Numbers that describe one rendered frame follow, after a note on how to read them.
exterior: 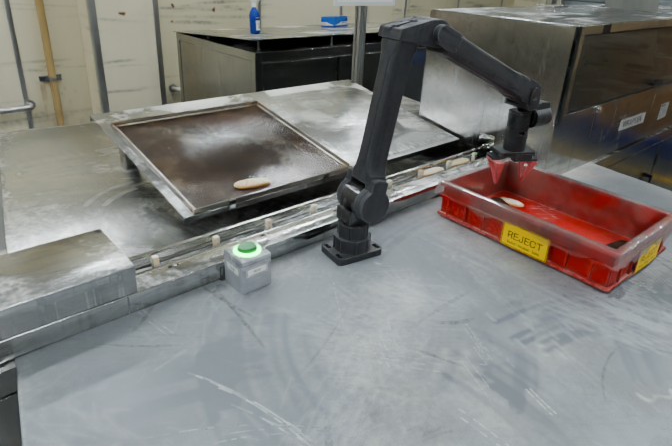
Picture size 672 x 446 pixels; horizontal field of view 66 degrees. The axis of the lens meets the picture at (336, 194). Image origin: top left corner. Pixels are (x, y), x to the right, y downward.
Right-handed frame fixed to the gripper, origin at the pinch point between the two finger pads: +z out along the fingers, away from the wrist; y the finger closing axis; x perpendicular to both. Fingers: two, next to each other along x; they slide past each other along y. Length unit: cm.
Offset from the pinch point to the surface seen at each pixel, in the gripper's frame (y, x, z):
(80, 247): -103, -27, -4
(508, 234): -10.4, -21.4, 4.5
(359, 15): -18, 106, -31
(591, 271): 0.0, -38.4, 4.9
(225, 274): -77, -27, 5
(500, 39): 11, 37, -32
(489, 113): 11.1, 36.3, -7.9
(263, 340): -70, -47, 7
